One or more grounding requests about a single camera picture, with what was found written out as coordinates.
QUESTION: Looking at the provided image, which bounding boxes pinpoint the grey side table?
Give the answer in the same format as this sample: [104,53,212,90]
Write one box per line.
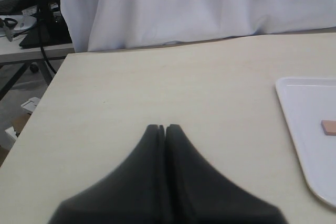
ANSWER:
[1,35,74,98]

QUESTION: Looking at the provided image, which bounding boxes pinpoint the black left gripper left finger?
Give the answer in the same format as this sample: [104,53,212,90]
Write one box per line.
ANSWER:
[49,125,168,223]

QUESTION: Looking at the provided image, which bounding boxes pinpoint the white cardboard box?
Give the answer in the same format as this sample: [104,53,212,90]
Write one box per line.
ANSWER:
[21,97,40,114]

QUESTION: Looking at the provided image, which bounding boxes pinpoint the white plastic tray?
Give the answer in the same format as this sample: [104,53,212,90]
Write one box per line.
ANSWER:
[275,77,335,207]

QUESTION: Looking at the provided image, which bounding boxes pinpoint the notched wooden piece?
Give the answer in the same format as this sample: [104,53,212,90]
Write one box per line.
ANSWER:
[321,120,336,136]

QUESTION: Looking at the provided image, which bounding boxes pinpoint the black scissors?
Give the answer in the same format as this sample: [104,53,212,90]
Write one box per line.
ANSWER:
[1,18,18,42]

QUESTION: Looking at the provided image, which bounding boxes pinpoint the black monitor stand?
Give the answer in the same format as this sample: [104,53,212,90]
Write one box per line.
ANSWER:
[19,0,72,49]

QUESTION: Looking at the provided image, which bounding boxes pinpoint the white backdrop cloth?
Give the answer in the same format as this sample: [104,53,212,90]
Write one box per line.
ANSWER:
[60,0,335,52]

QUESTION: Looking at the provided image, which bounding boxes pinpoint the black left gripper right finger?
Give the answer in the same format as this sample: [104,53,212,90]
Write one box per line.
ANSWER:
[165,124,287,223]

